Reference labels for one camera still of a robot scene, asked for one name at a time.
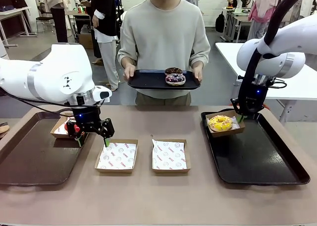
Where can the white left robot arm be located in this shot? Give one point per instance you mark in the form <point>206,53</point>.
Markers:
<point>49,72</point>

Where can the bystander in pink top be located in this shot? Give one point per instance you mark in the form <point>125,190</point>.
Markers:
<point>260,13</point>

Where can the red glazed donut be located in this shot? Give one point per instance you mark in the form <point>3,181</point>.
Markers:
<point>66,128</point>

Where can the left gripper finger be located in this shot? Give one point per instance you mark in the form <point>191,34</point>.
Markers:
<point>76,131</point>
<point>107,129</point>

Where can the background desk white legs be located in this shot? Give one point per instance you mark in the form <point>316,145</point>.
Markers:
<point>237,20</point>

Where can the small black serving tray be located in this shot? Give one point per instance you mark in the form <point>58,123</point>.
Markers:
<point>148,81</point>

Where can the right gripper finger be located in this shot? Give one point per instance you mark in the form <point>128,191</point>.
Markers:
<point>239,109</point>
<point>255,115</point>

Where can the tan round object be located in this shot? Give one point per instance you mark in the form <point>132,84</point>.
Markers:
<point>3,129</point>

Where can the bystander in black trousers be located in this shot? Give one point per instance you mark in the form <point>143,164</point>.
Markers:
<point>58,17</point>

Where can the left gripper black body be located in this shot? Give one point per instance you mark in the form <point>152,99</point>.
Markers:
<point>86,119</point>

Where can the person's right hand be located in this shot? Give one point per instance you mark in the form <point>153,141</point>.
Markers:
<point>128,72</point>

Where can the black backpack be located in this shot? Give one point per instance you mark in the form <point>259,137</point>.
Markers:
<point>220,21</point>

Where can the person in beige sweater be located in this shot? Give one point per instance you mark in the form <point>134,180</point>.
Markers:
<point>163,37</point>

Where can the white side table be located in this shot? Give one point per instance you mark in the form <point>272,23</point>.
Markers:
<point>227,52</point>

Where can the purple drizzled donut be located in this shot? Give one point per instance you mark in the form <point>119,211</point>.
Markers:
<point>171,81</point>

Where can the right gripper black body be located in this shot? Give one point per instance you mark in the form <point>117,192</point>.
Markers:
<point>256,97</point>

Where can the cardboard box on floor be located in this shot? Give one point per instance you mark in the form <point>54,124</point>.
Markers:
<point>86,41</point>

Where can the black background chair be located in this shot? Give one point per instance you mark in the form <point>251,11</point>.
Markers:
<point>44,19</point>

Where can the person's left forearm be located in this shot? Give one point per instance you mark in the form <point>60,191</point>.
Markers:
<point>197,63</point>

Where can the brown paper food box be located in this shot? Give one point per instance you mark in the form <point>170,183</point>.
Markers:
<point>58,133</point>
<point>116,171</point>
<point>171,171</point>
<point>227,133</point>

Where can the white printed liner paper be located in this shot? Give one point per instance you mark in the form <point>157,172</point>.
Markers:
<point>171,156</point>
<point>116,156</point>
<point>235,124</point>
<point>62,127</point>

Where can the white air purifier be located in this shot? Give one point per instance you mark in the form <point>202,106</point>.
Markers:
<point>2,50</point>

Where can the chocolate sprinkled donut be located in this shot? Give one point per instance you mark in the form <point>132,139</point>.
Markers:
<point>168,72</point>

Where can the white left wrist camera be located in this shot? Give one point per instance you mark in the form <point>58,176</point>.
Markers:
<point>104,94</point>

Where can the bystander in black jacket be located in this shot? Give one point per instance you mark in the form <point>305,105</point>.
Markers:
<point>106,25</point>

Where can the person's right forearm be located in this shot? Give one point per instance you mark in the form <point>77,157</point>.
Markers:
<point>127,62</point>

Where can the yellow sprinkled donut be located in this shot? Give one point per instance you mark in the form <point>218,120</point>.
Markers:
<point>215,125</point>

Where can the person's left hand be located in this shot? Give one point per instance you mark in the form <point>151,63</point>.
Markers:
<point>198,72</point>

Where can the orange round stool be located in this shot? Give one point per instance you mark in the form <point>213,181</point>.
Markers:
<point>267,106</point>

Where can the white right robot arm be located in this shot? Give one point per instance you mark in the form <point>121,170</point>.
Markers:
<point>294,32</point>

